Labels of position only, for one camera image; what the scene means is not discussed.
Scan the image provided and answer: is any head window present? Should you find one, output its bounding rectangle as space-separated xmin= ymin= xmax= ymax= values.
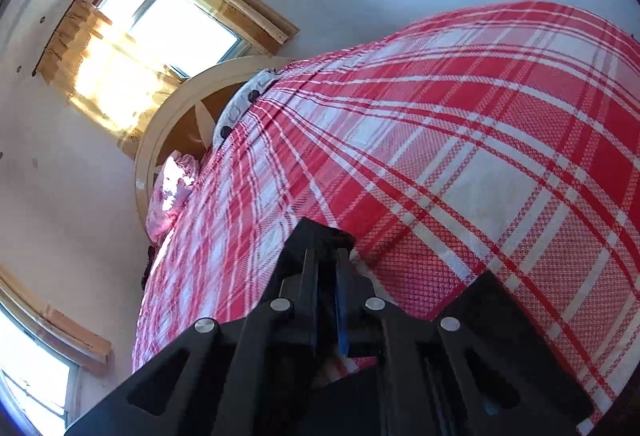
xmin=94 ymin=0 xmax=247 ymax=78

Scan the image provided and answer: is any cream wooden headboard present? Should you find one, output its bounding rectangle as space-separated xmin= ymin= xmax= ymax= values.
xmin=134 ymin=55 xmax=293 ymax=220

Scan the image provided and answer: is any white patterned pillow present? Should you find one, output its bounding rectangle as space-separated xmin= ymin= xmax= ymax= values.
xmin=212 ymin=68 xmax=281 ymax=151

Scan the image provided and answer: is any yellow side curtain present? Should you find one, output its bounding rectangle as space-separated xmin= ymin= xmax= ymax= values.
xmin=0 ymin=266 xmax=112 ymax=376

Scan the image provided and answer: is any pink floral pillow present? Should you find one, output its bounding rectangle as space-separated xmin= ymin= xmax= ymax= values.
xmin=145 ymin=151 xmax=200 ymax=245

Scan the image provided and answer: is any yellow left head curtain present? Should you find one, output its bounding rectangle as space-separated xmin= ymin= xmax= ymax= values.
xmin=36 ymin=0 xmax=182 ymax=159

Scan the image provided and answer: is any red plaid bed sheet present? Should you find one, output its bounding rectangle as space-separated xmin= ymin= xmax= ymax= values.
xmin=132 ymin=1 xmax=639 ymax=435

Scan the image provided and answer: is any side window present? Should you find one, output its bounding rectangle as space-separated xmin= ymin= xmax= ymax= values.
xmin=1 ymin=308 xmax=78 ymax=435

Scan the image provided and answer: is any dark item beside pillow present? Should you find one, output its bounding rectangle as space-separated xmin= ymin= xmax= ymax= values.
xmin=141 ymin=245 xmax=157 ymax=291

